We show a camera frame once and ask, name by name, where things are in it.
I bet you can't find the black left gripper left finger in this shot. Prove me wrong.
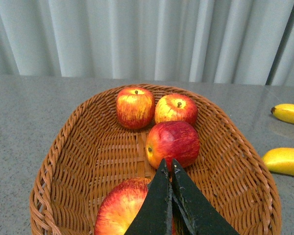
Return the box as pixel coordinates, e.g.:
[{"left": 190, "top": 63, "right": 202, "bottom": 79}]
[{"left": 125, "top": 159, "right": 172, "bottom": 235}]

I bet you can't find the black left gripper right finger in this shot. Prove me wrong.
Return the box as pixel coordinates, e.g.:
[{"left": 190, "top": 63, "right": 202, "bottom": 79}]
[{"left": 171, "top": 159, "right": 238, "bottom": 235}]

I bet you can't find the red yellow apple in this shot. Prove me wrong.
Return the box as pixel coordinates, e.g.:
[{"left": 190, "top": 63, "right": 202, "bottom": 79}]
[
  {"left": 154, "top": 93, "right": 198, "bottom": 125},
  {"left": 94, "top": 177, "right": 151, "bottom": 235},
  {"left": 116, "top": 87, "right": 155, "bottom": 129}
]

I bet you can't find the dark red apple middle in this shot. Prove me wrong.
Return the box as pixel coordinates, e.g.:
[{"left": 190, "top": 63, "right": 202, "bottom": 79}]
[{"left": 146, "top": 121, "right": 200, "bottom": 169}]

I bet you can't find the brown wicker basket for apples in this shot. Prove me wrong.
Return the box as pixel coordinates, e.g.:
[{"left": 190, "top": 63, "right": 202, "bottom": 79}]
[{"left": 29, "top": 84, "right": 282, "bottom": 235}]

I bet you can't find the yellow fruit at edge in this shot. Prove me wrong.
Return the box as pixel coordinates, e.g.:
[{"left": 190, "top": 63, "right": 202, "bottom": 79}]
[{"left": 262, "top": 147, "right": 294, "bottom": 176}]

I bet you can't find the yellow banana on table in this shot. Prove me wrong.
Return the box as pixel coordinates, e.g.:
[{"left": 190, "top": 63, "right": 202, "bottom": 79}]
[{"left": 271, "top": 103, "right": 294, "bottom": 124}]

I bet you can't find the grey pleated curtain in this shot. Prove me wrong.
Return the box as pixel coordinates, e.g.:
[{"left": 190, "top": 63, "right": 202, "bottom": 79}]
[{"left": 0, "top": 0, "right": 294, "bottom": 86}]

